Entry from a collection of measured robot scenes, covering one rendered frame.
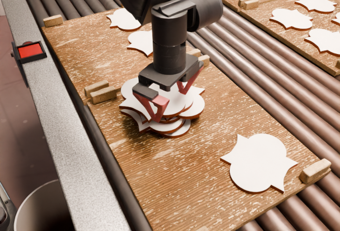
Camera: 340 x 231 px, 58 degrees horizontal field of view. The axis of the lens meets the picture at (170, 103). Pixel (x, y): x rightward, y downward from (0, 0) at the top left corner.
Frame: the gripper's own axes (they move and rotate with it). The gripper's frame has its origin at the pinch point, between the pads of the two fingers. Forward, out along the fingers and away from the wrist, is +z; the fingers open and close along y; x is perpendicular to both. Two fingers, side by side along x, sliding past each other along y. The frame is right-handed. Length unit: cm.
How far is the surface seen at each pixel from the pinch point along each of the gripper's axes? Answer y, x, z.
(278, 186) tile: -1.2, -24.0, 7.1
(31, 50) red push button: 4, 52, 7
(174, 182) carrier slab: -10.3, -7.9, 7.9
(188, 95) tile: 5.9, -0.8, 1.8
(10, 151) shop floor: 5, 116, 99
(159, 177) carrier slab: -10.9, -4.8, 7.9
